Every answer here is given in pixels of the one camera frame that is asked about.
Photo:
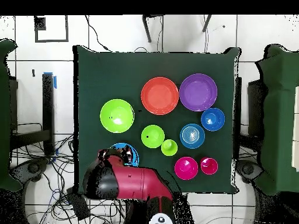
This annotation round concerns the green cup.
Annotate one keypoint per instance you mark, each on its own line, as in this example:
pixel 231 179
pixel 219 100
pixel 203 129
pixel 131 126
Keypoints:
pixel 169 147

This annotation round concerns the large green bowl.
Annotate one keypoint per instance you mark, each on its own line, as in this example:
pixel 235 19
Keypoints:
pixel 116 115

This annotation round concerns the light blue ribbed bowl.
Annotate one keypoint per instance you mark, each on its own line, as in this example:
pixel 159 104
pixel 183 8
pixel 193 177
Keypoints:
pixel 192 136

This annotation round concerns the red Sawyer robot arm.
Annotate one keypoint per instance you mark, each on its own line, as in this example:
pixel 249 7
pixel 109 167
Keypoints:
pixel 140 182

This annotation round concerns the small green bowl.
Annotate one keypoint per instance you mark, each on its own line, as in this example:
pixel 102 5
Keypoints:
pixel 153 136

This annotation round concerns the orange bowl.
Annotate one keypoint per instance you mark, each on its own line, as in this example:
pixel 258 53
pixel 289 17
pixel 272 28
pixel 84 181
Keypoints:
pixel 160 95

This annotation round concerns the large blue bowl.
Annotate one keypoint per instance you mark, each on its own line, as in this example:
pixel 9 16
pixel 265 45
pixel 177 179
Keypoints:
pixel 136 157

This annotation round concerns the pink bowl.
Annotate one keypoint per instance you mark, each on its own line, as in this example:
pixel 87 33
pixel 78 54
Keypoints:
pixel 186 168

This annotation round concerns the purple bowl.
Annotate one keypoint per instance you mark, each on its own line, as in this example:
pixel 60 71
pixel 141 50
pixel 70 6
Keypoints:
pixel 198 92

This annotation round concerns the dark green tablecloth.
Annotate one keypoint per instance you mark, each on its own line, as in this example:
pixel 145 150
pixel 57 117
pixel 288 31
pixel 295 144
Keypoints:
pixel 116 70

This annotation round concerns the small dark blue bowl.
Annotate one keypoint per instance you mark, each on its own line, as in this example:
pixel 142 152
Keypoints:
pixel 213 119

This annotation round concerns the pink cup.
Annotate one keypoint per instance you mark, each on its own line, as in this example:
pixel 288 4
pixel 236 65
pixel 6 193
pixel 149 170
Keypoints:
pixel 209 166

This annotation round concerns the black box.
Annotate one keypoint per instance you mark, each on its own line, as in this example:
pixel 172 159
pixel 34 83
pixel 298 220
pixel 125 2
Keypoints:
pixel 78 205

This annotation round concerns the black tape square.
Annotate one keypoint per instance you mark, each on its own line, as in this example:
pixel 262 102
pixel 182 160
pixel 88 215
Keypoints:
pixel 51 40

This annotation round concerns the green cloth side table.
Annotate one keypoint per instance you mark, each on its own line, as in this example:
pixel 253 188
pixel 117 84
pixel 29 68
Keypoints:
pixel 280 116
pixel 4 116

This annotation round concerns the white boxes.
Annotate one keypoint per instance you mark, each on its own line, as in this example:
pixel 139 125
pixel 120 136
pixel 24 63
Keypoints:
pixel 296 128

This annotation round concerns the black metal frame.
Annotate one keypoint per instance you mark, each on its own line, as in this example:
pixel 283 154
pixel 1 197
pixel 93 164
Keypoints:
pixel 48 116

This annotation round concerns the black pedestal leg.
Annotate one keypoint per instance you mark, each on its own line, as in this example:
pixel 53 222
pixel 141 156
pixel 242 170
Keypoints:
pixel 33 168
pixel 247 169

